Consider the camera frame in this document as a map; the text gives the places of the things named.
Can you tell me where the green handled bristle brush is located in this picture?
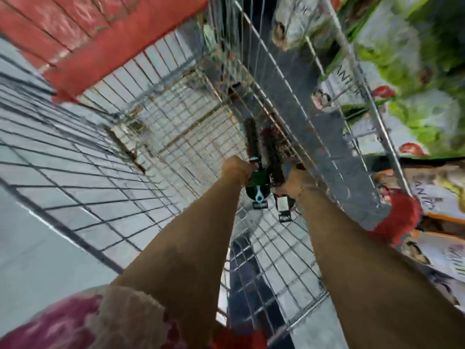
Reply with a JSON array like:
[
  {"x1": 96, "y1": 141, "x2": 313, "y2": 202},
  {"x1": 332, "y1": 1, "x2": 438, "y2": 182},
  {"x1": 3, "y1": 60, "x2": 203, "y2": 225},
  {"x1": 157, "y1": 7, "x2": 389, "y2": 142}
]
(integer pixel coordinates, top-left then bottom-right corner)
[{"x1": 243, "y1": 117, "x2": 272, "y2": 210}]

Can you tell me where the floral pink and cream sleeve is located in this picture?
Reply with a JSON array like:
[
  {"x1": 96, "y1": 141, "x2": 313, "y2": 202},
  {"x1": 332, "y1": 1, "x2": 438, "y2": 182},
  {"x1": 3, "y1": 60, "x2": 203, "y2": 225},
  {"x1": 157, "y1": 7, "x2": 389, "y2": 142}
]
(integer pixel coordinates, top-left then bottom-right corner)
[{"x1": 0, "y1": 284, "x2": 188, "y2": 349}]

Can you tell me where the grey white pet food bag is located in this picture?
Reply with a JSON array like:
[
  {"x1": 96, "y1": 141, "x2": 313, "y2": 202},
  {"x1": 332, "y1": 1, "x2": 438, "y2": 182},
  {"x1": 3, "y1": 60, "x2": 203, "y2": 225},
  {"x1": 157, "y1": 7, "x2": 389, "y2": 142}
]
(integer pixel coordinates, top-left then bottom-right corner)
[{"x1": 271, "y1": 0, "x2": 344, "y2": 52}]

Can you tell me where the orange and white pet food bag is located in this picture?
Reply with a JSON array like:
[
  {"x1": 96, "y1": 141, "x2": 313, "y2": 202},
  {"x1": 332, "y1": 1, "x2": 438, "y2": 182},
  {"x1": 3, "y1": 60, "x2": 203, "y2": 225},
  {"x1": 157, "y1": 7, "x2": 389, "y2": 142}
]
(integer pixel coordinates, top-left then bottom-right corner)
[{"x1": 374, "y1": 159, "x2": 465, "y2": 310}]

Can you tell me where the metal wire shopping cart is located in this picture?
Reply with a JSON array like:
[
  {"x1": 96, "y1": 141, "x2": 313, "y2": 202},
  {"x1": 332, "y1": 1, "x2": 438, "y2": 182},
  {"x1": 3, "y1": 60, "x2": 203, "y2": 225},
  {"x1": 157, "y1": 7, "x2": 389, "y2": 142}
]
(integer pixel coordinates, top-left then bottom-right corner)
[{"x1": 0, "y1": 0, "x2": 413, "y2": 349}]

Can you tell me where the person's right hand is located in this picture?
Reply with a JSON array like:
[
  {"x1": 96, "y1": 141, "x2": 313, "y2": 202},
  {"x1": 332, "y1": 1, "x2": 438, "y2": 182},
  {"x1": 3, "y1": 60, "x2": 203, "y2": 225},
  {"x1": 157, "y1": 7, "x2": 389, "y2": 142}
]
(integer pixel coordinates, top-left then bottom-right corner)
[{"x1": 272, "y1": 163, "x2": 321, "y2": 201}]

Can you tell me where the red package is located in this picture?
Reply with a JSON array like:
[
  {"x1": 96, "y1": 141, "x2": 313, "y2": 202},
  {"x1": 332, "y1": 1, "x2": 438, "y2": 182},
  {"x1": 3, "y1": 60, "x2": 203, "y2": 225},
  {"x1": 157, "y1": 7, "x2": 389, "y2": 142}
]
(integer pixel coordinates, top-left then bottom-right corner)
[{"x1": 368, "y1": 188, "x2": 423, "y2": 248}]

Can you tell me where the white lettered pet food bag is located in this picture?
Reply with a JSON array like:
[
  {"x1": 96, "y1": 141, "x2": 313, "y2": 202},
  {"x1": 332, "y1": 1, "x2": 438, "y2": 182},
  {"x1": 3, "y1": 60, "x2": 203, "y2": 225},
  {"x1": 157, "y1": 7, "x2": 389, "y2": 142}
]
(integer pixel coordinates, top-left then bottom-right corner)
[{"x1": 312, "y1": 63, "x2": 365, "y2": 118}]

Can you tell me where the person's left forearm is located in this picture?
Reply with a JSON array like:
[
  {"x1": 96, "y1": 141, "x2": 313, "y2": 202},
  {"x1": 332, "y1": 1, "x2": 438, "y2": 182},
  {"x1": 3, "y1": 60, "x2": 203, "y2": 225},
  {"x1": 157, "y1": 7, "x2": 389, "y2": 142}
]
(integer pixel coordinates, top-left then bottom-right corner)
[{"x1": 110, "y1": 174, "x2": 252, "y2": 349}]

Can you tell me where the person's left hand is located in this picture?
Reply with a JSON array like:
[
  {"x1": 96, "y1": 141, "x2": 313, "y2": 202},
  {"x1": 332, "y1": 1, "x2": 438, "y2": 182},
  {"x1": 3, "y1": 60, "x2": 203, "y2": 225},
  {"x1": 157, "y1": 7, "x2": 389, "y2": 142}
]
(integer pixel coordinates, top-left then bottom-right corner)
[{"x1": 222, "y1": 155, "x2": 256, "y2": 186}]

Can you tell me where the dark brush with white handle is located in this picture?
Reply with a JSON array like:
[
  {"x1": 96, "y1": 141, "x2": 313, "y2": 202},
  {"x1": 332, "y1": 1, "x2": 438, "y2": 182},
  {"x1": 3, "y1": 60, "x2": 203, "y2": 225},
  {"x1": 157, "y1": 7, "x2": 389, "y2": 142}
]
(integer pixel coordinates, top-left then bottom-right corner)
[{"x1": 259, "y1": 124, "x2": 295, "y2": 223}]

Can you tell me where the red cart handle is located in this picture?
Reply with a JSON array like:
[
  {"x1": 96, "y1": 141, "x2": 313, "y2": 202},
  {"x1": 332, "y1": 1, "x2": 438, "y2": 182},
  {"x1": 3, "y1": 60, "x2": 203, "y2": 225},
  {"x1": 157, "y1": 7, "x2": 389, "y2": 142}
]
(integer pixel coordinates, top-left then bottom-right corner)
[{"x1": 210, "y1": 324, "x2": 268, "y2": 349}]

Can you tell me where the red plastic cart seat flap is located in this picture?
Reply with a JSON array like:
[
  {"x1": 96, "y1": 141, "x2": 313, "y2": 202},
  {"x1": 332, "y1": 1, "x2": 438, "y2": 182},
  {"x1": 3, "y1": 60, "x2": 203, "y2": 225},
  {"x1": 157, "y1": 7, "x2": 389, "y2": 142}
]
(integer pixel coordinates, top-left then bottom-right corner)
[{"x1": 0, "y1": 0, "x2": 210, "y2": 104}]

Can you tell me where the large green pet food bag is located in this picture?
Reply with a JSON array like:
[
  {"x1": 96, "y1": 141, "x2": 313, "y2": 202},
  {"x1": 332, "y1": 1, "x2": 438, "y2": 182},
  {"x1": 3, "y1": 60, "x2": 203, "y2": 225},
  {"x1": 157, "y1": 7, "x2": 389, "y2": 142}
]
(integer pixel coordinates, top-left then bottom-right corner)
[{"x1": 340, "y1": 0, "x2": 465, "y2": 158}]

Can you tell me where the person's right forearm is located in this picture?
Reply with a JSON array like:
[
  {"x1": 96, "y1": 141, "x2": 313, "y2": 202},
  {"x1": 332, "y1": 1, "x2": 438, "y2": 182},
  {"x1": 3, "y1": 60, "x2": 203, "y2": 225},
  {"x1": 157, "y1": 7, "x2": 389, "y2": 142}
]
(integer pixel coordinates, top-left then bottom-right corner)
[{"x1": 295, "y1": 185, "x2": 465, "y2": 349}]

